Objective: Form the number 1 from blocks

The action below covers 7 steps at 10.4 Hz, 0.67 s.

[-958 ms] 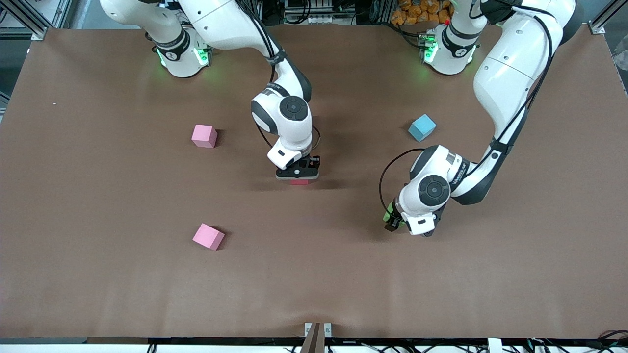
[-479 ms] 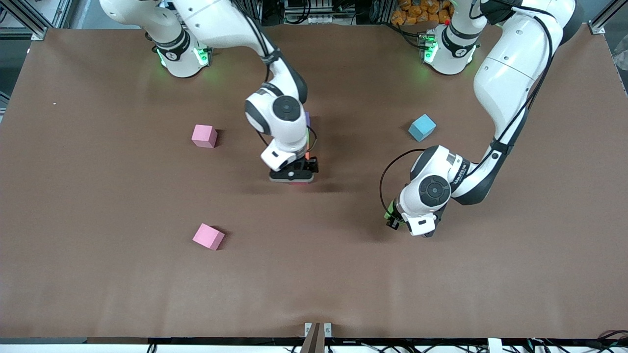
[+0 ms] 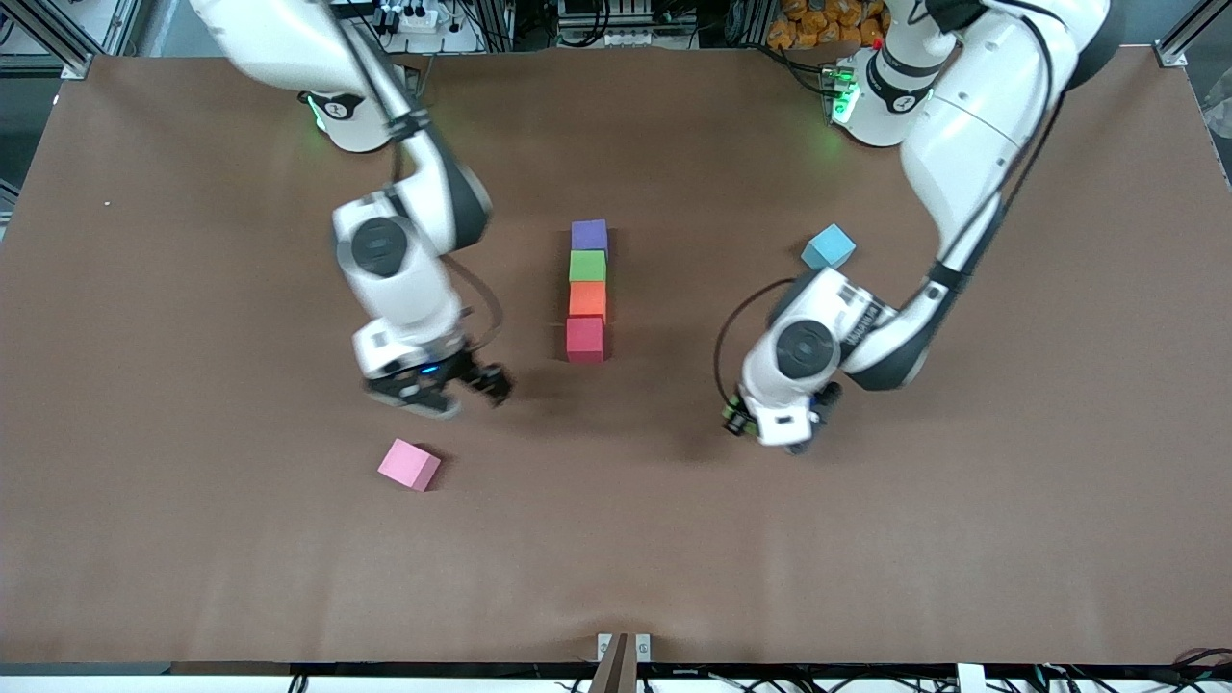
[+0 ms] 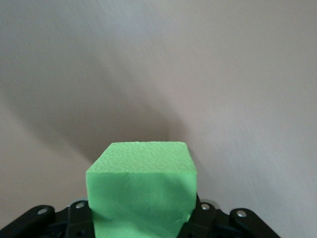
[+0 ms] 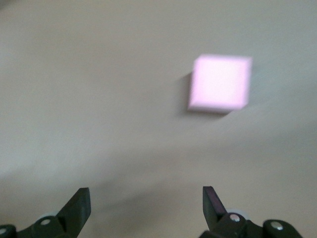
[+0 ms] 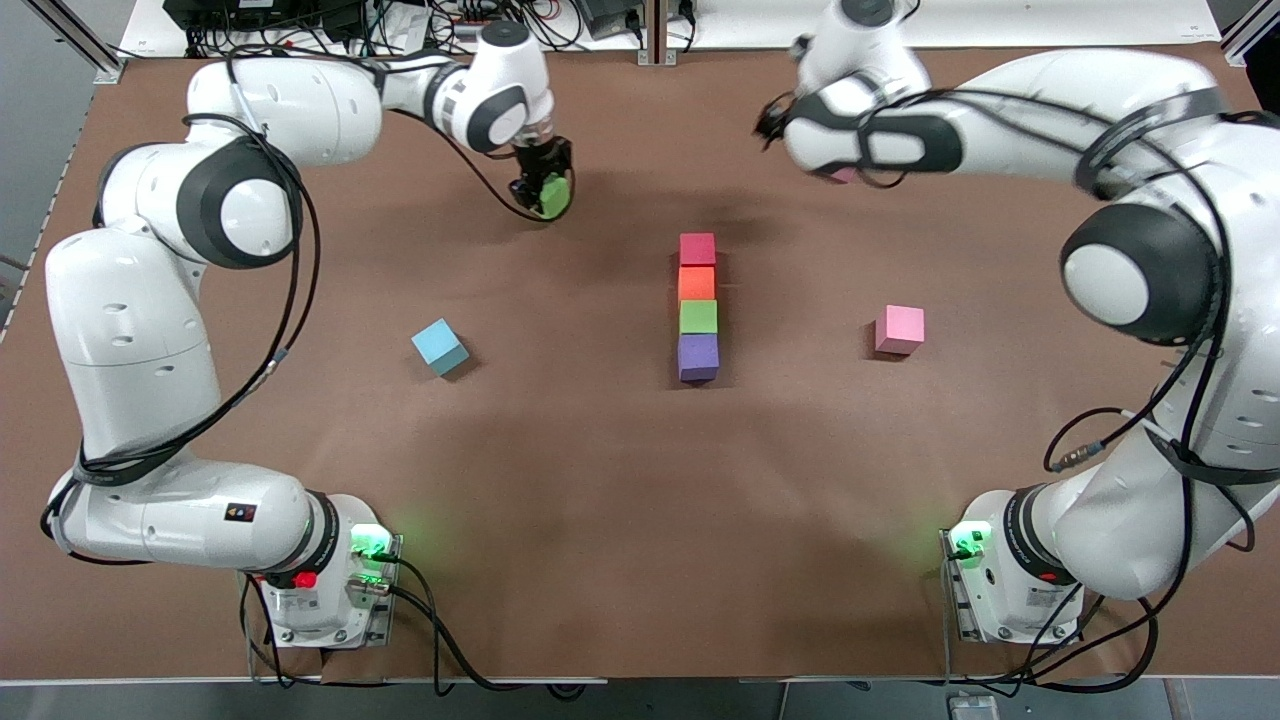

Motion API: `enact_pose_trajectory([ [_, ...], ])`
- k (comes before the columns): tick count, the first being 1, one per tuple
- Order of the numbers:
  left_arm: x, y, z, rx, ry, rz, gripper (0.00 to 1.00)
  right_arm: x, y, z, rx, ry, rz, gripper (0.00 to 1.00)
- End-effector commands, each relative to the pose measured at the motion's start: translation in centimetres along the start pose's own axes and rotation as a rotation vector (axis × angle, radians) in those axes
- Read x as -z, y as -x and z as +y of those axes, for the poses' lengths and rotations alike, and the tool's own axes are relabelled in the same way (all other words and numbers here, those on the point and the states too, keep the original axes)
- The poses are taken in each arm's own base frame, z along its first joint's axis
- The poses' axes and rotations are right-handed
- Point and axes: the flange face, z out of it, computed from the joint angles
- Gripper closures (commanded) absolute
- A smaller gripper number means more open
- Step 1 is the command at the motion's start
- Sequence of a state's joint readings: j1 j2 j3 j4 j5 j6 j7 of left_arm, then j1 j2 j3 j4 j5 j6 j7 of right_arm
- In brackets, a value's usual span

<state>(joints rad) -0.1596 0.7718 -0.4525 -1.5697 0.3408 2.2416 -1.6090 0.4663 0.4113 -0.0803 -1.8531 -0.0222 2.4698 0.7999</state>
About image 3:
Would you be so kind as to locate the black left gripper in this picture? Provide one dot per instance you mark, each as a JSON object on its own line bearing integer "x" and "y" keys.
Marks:
{"x": 739, "y": 416}

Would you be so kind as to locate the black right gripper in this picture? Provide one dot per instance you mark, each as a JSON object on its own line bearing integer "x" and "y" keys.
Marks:
{"x": 471, "y": 372}

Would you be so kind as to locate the red foam cube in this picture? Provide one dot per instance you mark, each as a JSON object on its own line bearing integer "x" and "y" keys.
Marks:
{"x": 584, "y": 342}

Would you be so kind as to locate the orange foam cube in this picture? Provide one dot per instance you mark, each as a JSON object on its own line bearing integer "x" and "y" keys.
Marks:
{"x": 587, "y": 301}

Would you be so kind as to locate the purple foam cube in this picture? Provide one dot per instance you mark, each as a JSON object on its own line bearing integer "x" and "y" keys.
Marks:
{"x": 589, "y": 236}

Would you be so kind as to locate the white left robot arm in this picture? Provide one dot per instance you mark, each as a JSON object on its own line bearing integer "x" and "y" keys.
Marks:
{"x": 804, "y": 348}

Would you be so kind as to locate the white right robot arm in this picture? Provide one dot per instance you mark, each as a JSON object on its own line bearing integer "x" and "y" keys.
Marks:
{"x": 385, "y": 250}

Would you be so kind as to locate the pink foam cube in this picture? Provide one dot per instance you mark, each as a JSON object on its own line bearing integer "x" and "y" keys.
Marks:
{"x": 406, "y": 465}

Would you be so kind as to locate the brown table cover sheet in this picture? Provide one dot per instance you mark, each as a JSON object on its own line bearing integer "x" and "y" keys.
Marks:
{"x": 674, "y": 529}

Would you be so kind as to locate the light blue foam cube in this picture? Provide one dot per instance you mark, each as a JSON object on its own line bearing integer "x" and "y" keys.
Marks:
{"x": 828, "y": 245}

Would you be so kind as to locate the white label tag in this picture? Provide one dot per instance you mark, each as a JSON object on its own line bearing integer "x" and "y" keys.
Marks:
{"x": 971, "y": 679}

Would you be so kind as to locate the white power strip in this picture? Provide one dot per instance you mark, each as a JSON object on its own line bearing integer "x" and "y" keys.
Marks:
{"x": 423, "y": 21}

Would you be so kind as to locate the silver equipment rack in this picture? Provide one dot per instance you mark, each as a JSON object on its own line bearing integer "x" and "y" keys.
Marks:
{"x": 626, "y": 38}

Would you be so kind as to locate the bag of orange items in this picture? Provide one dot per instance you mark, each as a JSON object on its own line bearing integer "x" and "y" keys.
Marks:
{"x": 818, "y": 24}

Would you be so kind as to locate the metal bracket with brown post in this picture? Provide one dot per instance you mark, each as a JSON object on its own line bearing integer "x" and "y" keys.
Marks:
{"x": 616, "y": 669}

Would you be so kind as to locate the aluminium frame profile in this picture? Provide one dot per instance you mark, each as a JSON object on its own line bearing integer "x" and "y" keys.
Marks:
{"x": 1179, "y": 43}
{"x": 58, "y": 40}

